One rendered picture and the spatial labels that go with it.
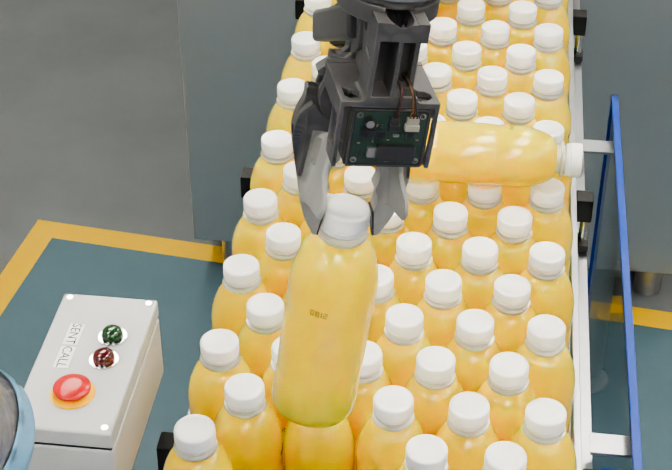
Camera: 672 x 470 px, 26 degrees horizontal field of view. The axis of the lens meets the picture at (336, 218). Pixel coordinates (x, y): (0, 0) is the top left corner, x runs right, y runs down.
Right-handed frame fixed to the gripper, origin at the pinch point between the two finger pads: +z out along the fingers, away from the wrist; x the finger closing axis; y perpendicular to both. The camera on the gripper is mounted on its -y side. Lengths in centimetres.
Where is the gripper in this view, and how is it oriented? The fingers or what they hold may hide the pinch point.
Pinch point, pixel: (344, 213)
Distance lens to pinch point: 112.2
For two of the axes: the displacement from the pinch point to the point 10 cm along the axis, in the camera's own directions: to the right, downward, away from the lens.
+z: -1.3, 8.3, 5.4
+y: 1.7, 5.6, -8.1
